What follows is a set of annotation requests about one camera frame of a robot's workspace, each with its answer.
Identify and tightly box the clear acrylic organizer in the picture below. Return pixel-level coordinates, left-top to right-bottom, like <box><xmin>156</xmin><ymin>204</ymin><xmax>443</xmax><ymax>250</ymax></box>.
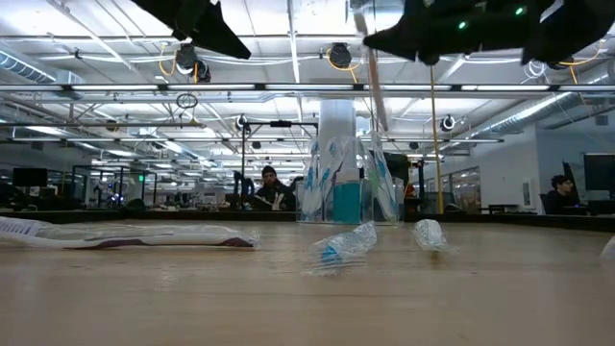
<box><xmin>295</xmin><ymin>134</ymin><xmax>404</xmax><ymax>227</ymax></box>

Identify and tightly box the person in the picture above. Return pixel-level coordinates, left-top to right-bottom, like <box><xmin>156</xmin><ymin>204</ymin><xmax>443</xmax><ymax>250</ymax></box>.
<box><xmin>252</xmin><ymin>164</ymin><xmax>298</xmax><ymax>213</ymax></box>
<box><xmin>538</xmin><ymin>174</ymin><xmax>587</xmax><ymax>216</ymax></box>

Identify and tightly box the teal mouthwash bottle white cap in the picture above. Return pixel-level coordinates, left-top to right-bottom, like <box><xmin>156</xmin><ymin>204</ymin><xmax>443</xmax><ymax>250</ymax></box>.
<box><xmin>332</xmin><ymin>167</ymin><xmax>362</xmax><ymax>225</ymax></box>

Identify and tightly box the green toothbrush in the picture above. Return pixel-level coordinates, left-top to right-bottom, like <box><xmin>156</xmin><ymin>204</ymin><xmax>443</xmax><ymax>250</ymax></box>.
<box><xmin>411</xmin><ymin>218</ymin><xmax>458</xmax><ymax>255</ymax></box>
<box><xmin>359</xmin><ymin>143</ymin><xmax>383</xmax><ymax>223</ymax></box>

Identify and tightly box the silver ventilation duct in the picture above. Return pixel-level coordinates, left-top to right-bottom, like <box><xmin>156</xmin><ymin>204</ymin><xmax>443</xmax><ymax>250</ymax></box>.
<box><xmin>468</xmin><ymin>90</ymin><xmax>615</xmax><ymax>140</ymax></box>
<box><xmin>0</xmin><ymin>47</ymin><xmax>86</xmax><ymax>87</ymax></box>

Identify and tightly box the black monitor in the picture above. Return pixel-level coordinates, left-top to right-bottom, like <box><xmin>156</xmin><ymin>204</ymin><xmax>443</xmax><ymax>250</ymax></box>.
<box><xmin>582</xmin><ymin>152</ymin><xmax>615</xmax><ymax>193</ymax></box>
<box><xmin>12</xmin><ymin>167</ymin><xmax>49</xmax><ymax>188</ymax></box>

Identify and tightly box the white pillar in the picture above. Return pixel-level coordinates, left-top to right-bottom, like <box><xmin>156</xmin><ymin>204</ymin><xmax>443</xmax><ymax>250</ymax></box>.
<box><xmin>318</xmin><ymin>98</ymin><xmax>358</xmax><ymax>186</ymax></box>

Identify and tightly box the orange toothbrush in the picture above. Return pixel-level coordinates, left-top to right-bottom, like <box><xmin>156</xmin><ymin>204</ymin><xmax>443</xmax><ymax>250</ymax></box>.
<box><xmin>353</xmin><ymin>0</ymin><xmax>391</xmax><ymax>134</ymax></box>

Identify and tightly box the black background rig frame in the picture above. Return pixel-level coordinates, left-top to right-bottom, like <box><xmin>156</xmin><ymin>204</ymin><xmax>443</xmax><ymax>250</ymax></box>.
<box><xmin>239</xmin><ymin>119</ymin><xmax>319</xmax><ymax>212</ymax></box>

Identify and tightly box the long LED light bar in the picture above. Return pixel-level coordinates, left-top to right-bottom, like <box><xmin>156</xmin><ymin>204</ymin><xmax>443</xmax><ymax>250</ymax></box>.
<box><xmin>0</xmin><ymin>82</ymin><xmax>615</xmax><ymax>94</ymax></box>

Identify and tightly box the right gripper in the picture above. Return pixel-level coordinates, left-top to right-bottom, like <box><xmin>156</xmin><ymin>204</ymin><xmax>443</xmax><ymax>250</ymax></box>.
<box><xmin>363</xmin><ymin>0</ymin><xmax>539</xmax><ymax>66</ymax></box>

